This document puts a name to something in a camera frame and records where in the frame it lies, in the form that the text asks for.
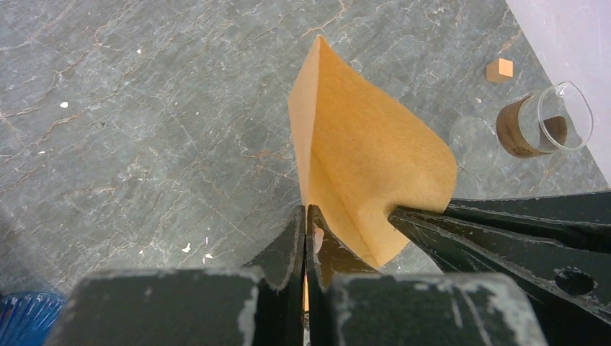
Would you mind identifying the brown paper coffee filter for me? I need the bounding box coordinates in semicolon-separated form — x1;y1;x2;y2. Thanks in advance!
288;36;457;268

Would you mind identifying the blue plastic dripper cone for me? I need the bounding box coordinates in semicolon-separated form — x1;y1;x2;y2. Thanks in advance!
1;292;66;346

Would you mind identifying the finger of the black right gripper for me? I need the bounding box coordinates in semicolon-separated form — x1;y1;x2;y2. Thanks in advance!
388;208;610;325
444;191;610;254

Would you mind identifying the glass beaker with wood band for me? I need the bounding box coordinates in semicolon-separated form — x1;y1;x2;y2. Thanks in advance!
496;81;594;159

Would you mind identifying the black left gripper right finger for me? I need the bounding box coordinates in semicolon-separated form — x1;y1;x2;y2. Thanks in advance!
306;205;547;345

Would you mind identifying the small wooden cube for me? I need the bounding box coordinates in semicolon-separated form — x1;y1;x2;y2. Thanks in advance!
486;58;514;84

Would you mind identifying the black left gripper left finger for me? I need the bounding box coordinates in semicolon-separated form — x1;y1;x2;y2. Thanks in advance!
46;205;306;345

